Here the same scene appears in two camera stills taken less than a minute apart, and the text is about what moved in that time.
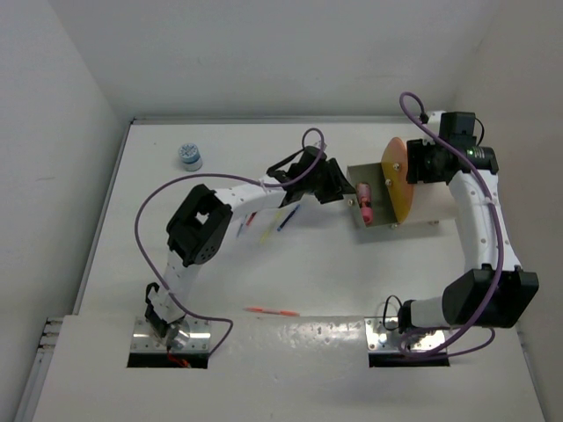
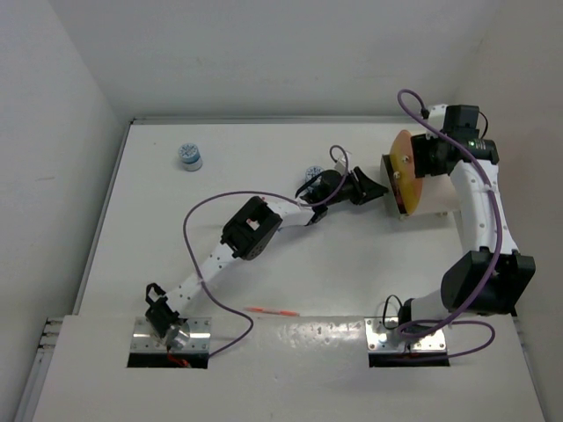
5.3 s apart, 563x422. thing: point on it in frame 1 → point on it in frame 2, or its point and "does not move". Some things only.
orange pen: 288,313 does not move
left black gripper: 336,182 → 364,188
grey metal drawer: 383,212 → 387,181
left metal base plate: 144,339 does not move
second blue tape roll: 190,155 does not move
